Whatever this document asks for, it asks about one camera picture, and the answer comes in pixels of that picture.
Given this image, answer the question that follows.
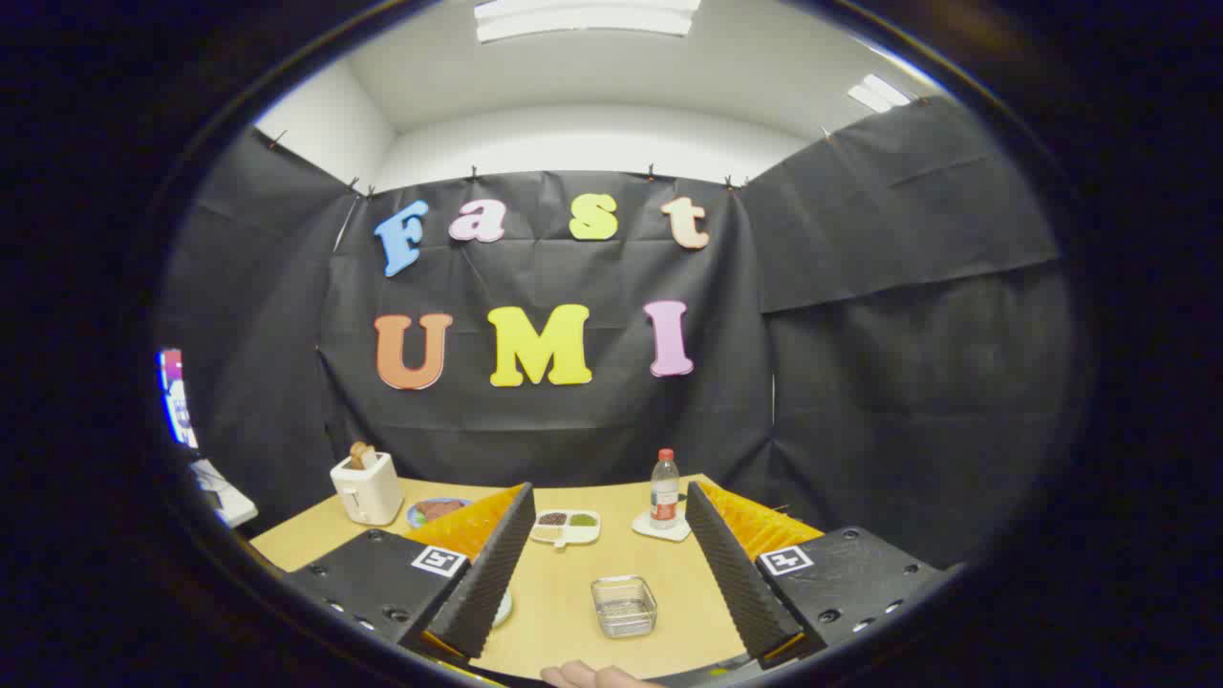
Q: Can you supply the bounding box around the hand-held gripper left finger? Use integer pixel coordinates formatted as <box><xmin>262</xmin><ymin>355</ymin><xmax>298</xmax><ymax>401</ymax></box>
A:
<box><xmin>285</xmin><ymin>483</ymin><xmax>537</xmax><ymax>660</ymax></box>

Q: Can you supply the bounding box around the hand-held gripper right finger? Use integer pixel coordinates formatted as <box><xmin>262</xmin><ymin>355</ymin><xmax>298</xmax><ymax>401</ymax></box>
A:
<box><xmin>684</xmin><ymin>481</ymin><xmax>949</xmax><ymax>668</ymax></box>

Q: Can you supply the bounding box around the white square coaster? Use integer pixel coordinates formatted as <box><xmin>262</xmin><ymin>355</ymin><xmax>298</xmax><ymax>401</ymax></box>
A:
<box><xmin>632</xmin><ymin>511</ymin><xmax>692</xmax><ymax>543</ymax></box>

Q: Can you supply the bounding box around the white divided bean dish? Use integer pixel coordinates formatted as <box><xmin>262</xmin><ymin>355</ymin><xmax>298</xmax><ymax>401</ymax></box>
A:
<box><xmin>529</xmin><ymin>508</ymin><xmax>602</xmax><ymax>549</ymax></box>

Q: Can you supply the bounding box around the blue plate with meat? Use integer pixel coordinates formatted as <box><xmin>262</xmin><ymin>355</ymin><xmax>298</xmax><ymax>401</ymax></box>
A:
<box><xmin>407</xmin><ymin>497</ymin><xmax>474</xmax><ymax>529</ymax></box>

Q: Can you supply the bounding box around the clear red-capped water bottle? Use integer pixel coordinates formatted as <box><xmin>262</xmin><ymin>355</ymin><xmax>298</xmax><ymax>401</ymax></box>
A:
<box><xmin>650</xmin><ymin>448</ymin><xmax>680</xmax><ymax>530</ymax></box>

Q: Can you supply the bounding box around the white toaster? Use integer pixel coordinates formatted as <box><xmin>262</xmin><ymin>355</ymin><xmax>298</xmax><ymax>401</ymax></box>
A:
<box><xmin>330</xmin><ymin>451</ymin><xmax>405</xmax><ymax>527</ymax></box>

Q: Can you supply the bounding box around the black backdrop cloth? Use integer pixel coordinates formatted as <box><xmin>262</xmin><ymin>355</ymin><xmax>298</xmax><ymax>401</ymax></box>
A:
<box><xmin>158</xmin><ymin>96</ymin><xmax>1081</xmax><ymax>574</ymax></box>

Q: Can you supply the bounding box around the white printed sheet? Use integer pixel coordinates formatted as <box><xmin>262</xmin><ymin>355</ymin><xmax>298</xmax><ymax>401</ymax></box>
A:
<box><xmin>189</xmin><ymin>459</ymin><xmax>259</xmax><ymax>528</ymax></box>

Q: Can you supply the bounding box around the lit computer screen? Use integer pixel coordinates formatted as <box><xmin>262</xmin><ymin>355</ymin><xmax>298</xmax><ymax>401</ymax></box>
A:
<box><xmin>158</xmin><ymin>349</ymin><xmax>199</xmax><ymax>450</ymax></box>

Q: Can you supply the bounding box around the small ceiling light panel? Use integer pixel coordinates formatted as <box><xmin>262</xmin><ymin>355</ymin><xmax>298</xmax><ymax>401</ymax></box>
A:
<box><xmin>848</xmin><ymin>74</ymin><xmax>913</xmax><ymax>114</ymax></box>

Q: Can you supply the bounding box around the long ceiling light panel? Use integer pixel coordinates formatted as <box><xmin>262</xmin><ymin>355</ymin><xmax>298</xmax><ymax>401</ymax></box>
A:
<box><xmin>475</xmin><ymin>0</ymin><xmax>701</xmax><ymax>44</ymax></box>

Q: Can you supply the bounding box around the metal wire basket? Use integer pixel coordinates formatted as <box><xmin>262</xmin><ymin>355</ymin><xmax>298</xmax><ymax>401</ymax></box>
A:
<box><xmin>590</xmin><ymin>575</ymin><xmax>658</xmax><ymax>638</ymax></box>

